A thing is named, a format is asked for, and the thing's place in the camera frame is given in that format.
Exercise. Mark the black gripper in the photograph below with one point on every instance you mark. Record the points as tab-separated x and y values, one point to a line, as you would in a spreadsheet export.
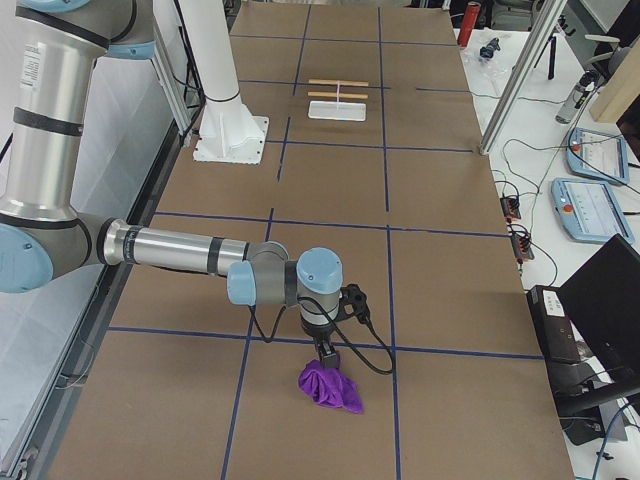
319	333

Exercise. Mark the purple towel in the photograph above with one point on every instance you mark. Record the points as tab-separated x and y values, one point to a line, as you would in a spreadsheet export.
330	388

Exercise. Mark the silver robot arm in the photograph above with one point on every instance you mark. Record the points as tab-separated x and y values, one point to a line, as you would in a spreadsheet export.
43	237

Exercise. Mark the white towel rack base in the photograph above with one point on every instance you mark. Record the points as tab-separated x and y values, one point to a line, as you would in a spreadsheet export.
337	111

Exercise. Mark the front wooden rack rod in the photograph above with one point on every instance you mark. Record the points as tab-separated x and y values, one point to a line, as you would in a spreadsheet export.
337	96

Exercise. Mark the wooden rack rod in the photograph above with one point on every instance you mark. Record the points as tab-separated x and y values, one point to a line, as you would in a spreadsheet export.
333	82
337	96

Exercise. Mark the rear wooden rack rod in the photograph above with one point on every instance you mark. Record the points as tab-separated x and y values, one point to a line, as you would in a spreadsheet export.
333	82

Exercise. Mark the black computer box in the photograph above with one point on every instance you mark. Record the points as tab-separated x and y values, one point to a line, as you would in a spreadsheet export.
554	330

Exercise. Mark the orange black connector block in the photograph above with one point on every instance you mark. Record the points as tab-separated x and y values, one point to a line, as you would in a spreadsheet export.
511	208

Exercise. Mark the black monitor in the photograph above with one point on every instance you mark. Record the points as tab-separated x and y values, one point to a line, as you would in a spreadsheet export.
602	300

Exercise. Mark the near blue teach pendant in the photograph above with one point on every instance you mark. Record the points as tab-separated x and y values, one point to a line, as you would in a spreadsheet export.
589	211

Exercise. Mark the blue teach pendant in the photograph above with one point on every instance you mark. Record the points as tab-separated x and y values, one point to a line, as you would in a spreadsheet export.
598	155
589	211

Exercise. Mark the far blue teach pendant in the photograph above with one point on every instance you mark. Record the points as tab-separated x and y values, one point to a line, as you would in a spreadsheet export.
598	155

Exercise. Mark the dark blue folded umbrella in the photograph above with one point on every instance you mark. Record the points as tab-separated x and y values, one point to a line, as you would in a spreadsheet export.
488	51

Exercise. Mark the grey water bottle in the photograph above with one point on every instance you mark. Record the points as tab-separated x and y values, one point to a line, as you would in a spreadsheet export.
577	96

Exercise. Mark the red cylinder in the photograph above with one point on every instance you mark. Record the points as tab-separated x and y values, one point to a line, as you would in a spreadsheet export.
468	23

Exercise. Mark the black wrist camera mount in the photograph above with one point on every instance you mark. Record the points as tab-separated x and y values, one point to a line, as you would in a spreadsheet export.
353	304

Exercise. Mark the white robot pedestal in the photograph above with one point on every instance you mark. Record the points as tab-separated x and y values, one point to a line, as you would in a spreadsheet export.
228	131

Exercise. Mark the aluminium frame post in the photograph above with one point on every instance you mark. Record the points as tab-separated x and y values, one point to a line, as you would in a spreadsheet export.
538	36

